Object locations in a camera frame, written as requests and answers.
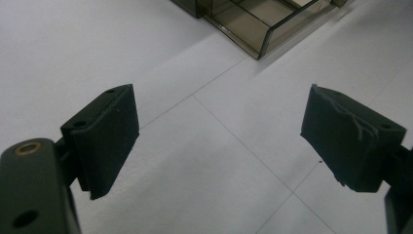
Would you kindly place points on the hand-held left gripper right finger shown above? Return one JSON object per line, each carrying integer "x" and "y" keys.
{"x": 344, "y": 146}

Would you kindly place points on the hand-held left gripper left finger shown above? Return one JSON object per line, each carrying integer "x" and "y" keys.
{"x": 103, "y": 143}

